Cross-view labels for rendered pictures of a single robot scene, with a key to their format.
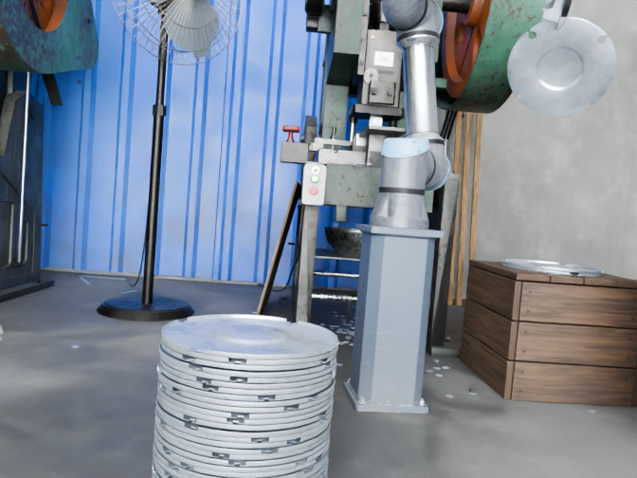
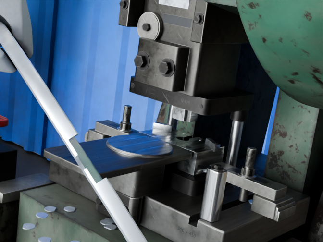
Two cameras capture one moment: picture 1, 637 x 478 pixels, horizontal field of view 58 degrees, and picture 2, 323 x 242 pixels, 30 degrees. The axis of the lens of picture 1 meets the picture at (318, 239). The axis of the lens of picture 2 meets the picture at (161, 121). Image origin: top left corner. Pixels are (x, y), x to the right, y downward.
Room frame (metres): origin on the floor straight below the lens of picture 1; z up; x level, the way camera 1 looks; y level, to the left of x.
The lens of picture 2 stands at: (1.39, -0.95, 1.10)
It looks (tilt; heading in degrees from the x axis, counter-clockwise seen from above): 14 degrees down; 43
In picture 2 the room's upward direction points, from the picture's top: 8 degrees clockwise
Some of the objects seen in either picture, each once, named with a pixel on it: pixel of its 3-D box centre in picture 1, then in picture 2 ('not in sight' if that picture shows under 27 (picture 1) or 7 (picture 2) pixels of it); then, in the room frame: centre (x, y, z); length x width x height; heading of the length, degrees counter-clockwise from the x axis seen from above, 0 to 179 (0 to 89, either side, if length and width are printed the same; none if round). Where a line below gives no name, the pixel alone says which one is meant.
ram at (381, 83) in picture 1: (381, 68); (188, 8); (2.23, -0.19, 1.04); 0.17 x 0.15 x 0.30; 4
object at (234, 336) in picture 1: (251, 334); not in sight; (0.94, 0.10, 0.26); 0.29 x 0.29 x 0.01
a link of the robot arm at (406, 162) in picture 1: (405, 162); not in sight; (1.47, -0.21, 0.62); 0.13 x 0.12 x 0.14; 148
